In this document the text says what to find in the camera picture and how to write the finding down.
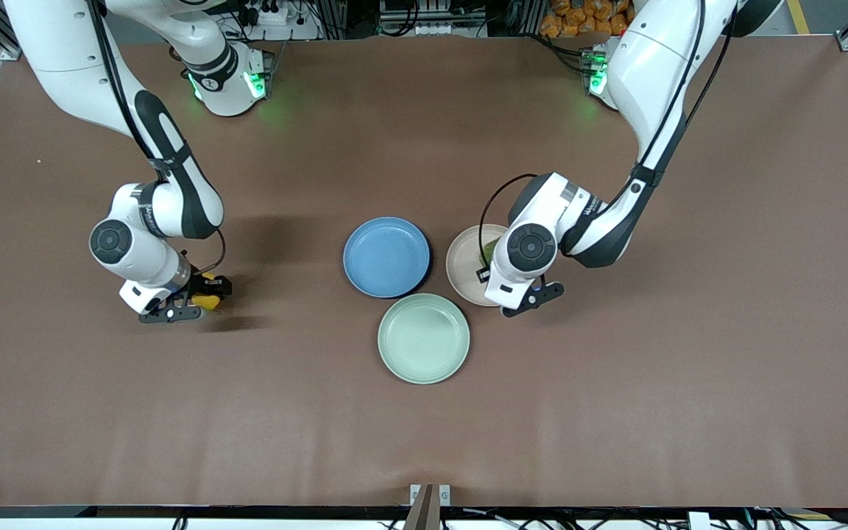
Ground beige plate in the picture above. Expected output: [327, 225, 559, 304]
[445, 224, 509, 308]

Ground pale green plate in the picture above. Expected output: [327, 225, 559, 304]
[378, 293, 471, 385]

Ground blue plate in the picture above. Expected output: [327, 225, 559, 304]
[343, 216, 433, 299]

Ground white electronics box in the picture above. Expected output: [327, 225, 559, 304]
[378, 0, 454, 36]

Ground white power strip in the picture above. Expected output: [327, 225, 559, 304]
[244, 0, 322, 41]

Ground orange snack packs pile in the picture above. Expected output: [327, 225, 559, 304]
[540, 0, 635, 38]

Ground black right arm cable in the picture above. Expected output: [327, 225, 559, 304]
[85, 0, 228, 278]

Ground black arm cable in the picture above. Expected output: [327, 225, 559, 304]
[85, 0, 228, 278]
[478, 0, 738, 270]

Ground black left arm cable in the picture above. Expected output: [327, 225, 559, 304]
[478, 0, 738, 270]

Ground metal table edge bracket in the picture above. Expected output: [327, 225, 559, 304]
[409, 484, 452, 530]

